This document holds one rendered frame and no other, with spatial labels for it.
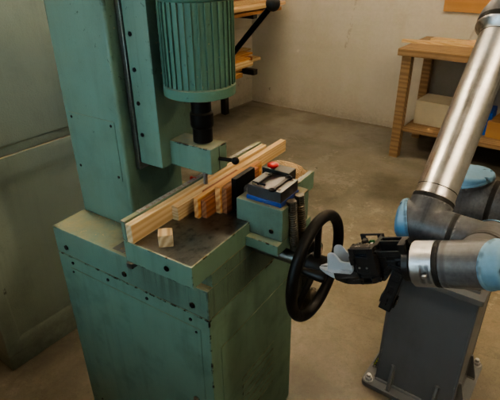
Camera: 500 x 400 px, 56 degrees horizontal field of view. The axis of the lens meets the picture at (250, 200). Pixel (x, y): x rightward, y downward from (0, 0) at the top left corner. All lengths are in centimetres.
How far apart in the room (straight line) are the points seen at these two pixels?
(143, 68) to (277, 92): 401
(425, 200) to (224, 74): 53
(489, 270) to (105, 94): 94
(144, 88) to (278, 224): 47
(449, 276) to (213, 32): 69
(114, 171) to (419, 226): 80
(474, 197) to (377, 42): 313
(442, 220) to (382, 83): 361
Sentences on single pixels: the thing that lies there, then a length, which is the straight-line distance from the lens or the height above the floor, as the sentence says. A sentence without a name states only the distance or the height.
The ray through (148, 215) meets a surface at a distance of 116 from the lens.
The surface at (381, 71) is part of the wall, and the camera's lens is 459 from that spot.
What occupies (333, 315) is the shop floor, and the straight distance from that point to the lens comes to 230.
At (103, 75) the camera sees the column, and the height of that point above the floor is 124.
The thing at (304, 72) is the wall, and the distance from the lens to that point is 495.
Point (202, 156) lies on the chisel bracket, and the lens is 121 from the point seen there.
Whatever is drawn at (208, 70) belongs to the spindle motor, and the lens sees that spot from 110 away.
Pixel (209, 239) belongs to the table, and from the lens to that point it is 114.
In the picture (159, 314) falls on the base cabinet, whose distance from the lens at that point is 132.
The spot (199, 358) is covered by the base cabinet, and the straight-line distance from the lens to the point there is 131.
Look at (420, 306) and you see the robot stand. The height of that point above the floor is 43.
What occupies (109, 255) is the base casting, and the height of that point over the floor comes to 78.
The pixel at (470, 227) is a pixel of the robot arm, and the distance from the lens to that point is 104.
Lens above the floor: 151
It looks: 28 degrees down
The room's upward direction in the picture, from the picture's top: 1 degrees counter-clockwise
